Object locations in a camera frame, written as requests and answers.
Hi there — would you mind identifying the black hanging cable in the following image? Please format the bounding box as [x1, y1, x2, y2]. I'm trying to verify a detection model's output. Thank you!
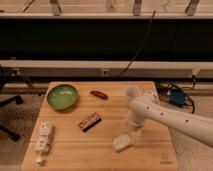
[118, 9, 157, 78]

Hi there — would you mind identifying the red brown sausage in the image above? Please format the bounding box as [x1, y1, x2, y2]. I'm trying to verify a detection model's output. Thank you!
[90, 91, 108, 100]

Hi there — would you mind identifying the green bowl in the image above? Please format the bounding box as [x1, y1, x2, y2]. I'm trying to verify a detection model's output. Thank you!
[47, 84, 79, 110]

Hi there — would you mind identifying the black office chair base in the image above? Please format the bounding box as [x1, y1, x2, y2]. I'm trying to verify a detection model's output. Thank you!
[0, 94, 24, 142]

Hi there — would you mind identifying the white wall outlet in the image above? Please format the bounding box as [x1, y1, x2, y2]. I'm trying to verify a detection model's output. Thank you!
[102, 69, 109, 77]

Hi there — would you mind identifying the white tube bottle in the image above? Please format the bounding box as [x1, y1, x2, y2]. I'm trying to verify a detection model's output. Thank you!
[35, 122, 54, 165]

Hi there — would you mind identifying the blue power box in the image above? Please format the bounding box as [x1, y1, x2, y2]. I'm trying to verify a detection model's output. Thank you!
[169, 91, 186, 107]

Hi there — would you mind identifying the red black small box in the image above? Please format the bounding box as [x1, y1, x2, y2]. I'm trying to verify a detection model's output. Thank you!
[79, 113, 102, 132]

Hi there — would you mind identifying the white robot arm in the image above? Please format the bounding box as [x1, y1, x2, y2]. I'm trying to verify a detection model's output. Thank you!
[128, 92, 213, 148]

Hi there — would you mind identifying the black floor cable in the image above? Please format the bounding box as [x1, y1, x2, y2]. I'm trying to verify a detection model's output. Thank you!
[156, 74, 198, 114]

